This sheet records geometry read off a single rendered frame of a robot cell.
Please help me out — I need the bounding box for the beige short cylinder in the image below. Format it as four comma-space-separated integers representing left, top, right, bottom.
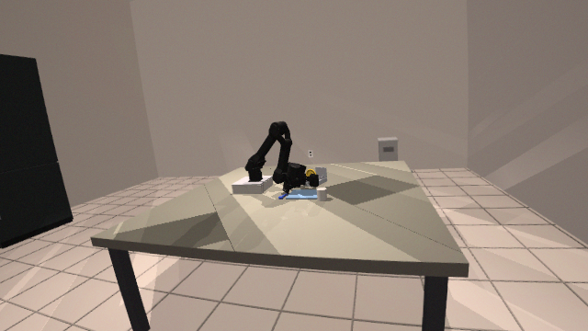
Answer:
317, 188, 327, 201

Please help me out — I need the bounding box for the light blue flat square mat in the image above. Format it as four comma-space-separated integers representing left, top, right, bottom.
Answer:
286, 189, 317, 200

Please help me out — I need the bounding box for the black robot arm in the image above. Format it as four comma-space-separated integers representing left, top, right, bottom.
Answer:
245, 121, 306, 193

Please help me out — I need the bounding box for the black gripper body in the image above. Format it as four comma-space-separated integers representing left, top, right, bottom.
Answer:
297, 174, 319, 188

